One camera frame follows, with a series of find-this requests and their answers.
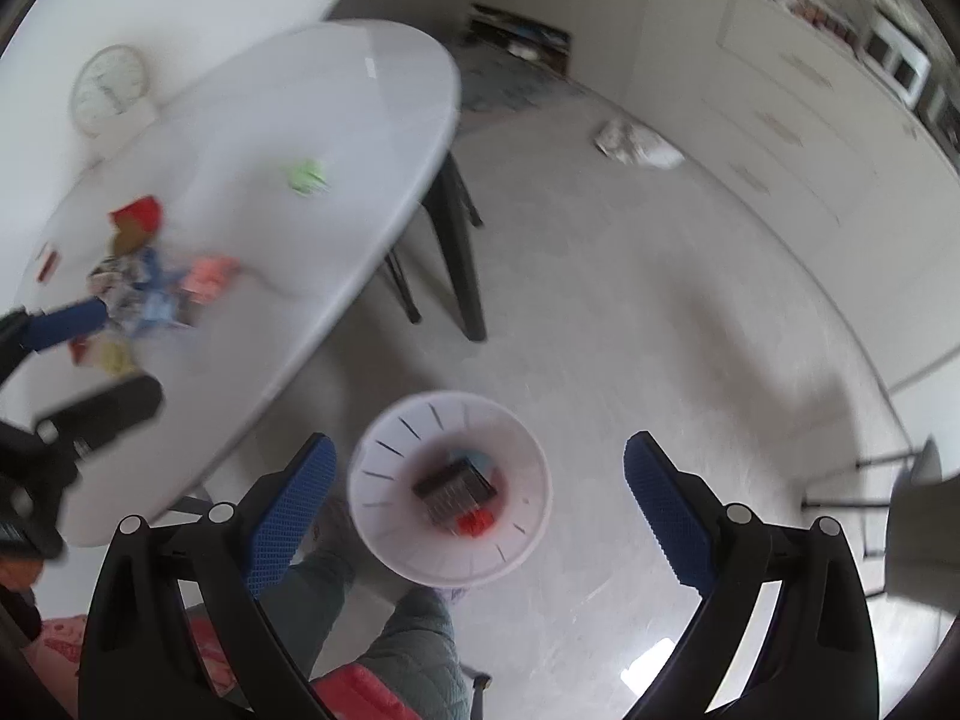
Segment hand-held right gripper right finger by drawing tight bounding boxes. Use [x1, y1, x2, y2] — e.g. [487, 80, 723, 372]
[622, 431, 880, 720]

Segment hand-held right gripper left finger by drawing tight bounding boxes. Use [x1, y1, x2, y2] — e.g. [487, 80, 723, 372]
[79, 433, 338, 720]

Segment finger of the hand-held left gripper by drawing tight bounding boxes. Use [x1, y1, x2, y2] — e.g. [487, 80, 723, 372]
[34, 373, 166, 458]
[0, 294, 113, 383]

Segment blue white wrapper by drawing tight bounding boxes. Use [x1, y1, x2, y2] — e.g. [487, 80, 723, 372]
[105, 247, 203, 335]

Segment white round plastic bin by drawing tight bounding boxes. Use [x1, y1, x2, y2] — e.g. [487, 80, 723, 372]
[346, 390, 554, 590]

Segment red snack packet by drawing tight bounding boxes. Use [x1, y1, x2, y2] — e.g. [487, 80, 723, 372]
[109, 195, 164, 233]

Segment pink crumpled wrapper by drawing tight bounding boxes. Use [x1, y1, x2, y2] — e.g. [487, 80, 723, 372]
[180, 255, 242, 305]

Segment red floral padded jacket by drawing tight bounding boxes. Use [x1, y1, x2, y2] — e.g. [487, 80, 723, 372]
[30, 600, 421, 720]

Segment dark ridged wrapper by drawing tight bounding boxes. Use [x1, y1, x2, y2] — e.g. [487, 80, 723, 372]
[411, 450, 500, 526]

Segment grey quilted trousers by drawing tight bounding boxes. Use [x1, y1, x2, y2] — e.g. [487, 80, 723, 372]
[259, 495, 473, 720]

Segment bright red wrapper piece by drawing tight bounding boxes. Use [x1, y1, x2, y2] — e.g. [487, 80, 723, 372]
[454, 508, 500, 539]

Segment small white box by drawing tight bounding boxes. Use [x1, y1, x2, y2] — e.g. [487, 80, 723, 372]
[94, 101, 158, 158]

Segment grey chair black legs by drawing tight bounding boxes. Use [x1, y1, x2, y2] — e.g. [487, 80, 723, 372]
[799, 435, 946, 601]

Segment black metal leg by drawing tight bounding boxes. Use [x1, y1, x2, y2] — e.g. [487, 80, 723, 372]
[461, 664, 492, 720]

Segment thin black table leg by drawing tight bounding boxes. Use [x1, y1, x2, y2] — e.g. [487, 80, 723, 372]
[382, 247, 422, 327]

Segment green crumpled wrapper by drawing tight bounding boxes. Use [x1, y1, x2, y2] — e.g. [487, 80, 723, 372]
[283, 157, 331, 196]

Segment thick black table leg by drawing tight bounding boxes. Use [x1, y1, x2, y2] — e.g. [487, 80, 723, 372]
[420, 154, 488, 342]

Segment crumpled white plastic bag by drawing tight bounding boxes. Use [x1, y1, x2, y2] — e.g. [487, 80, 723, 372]
[594, 118, 687, 170]

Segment white drawer cabinet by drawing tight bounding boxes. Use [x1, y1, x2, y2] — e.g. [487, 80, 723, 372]
[697, 0, 960, 391]

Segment grey chair backrest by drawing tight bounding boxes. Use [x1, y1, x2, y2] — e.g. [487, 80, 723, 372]
[322, 0, 470, 31]

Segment grey patterned rug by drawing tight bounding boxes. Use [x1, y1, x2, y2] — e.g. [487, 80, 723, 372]
[450, 45, 601, 136]

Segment dark countertop appliance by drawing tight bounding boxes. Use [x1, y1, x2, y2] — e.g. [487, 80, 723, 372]
[919, 79, 960, 151]

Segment low dark open shelf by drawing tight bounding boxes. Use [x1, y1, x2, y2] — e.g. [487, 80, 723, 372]
[465, 4, 575, 76]

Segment white microwave oven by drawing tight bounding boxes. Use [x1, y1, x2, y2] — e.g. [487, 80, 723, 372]
[862, 11, 935, 110]

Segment row of jars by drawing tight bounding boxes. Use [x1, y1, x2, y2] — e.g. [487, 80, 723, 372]
[750, 0, 863, 42]

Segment round white wall clock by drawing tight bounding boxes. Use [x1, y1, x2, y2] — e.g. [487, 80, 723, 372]
[70, 43, 149, 137]

